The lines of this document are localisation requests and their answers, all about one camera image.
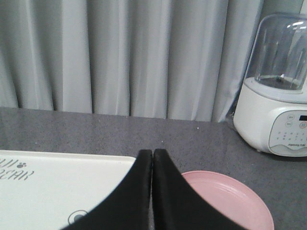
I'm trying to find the white blender appliance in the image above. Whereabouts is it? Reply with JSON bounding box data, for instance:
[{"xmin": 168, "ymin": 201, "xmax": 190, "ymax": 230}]
[{"xmin": 233, "ymin": 13, "xmax": 307, "ymax": 157}]

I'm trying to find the cream bear serving tray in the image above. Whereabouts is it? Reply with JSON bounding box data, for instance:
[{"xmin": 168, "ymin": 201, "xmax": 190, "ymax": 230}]
[{"xmin": 0, "ymin": 150, "xmax": 135, "ymax": 230}]

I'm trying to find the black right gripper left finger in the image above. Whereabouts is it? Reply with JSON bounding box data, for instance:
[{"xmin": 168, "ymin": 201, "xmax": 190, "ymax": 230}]
[{"xmin": 64, "ymin": 149, "xmax": 153, "ymax": 230}]

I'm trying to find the pink round plate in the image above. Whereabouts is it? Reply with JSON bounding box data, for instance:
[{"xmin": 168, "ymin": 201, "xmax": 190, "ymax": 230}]
[{"xmin": 182, "ymin": 171, "xmax": 275, "ymax": 230}]

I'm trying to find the grey curtain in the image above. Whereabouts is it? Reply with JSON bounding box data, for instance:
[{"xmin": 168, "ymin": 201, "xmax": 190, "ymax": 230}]
[{"xmin": 0, "ymin": 0, "xmax": 263, "ymax": 122}]

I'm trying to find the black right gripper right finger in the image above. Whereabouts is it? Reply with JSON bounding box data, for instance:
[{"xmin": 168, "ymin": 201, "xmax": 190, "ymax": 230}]
[{"xmin": 152, "ymin": 149, "xmax": 244, "ymax": 230}]

